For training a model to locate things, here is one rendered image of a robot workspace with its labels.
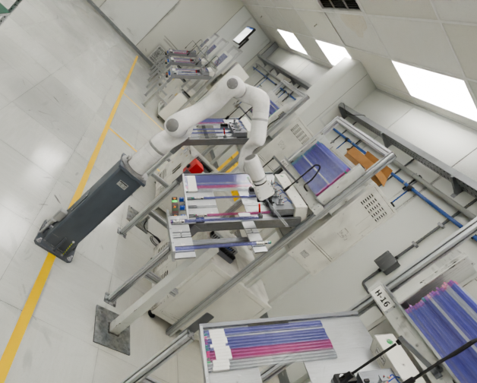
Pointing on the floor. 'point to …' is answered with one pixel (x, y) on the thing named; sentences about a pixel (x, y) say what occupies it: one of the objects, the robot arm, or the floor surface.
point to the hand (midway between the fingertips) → (269, 203)
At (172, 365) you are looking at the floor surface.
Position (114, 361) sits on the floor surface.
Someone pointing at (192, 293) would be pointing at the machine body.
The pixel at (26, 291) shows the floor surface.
